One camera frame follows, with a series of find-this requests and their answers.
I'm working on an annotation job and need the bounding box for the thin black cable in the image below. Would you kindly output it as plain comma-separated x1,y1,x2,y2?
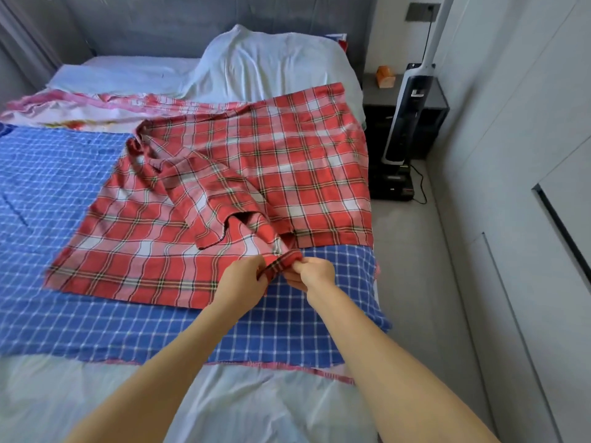
409,159,432,207

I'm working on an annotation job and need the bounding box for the person's left hand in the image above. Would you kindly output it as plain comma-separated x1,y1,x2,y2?
211,255,278,321

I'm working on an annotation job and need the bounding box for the grey curtain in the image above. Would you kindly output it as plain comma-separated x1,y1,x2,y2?
0,0,64,90

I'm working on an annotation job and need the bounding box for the person's right hand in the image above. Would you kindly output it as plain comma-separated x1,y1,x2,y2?
281,256,339,312

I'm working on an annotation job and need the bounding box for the red blue cloth item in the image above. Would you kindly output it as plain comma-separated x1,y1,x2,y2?
327,32,351,54

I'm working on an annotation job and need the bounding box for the person's left forearm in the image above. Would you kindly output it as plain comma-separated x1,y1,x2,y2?
65,304,251,443

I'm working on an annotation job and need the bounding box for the dark nightstand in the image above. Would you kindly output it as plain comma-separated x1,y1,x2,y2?
361,73,452,198

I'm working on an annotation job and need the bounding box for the blue checked cloth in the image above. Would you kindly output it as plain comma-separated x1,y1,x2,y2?
0,122,393,371

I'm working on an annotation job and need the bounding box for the black white standing device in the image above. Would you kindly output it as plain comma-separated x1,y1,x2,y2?
369,0,456,202

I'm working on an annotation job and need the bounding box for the white bed sheet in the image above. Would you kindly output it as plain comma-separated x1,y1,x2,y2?
0,55,384,443

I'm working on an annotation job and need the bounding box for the person's right forearm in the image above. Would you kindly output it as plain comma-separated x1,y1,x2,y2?
309,289,500,443

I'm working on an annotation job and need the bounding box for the red white plaid cloth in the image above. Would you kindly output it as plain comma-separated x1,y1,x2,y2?
43,82,376,311

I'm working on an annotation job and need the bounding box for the white pillow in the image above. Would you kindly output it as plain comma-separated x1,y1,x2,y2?
178,25,368,127

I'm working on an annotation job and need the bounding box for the white wardrobe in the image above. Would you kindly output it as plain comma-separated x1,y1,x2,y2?
427,0,591,443

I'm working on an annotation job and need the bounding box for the grey padded headboard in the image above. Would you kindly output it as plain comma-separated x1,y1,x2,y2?
50,0,380,68

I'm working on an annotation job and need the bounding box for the small orange object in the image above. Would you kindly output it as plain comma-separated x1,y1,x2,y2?
375,64,397,89

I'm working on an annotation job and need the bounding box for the dark wall socket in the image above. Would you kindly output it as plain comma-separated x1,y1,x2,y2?
404,2,443,24

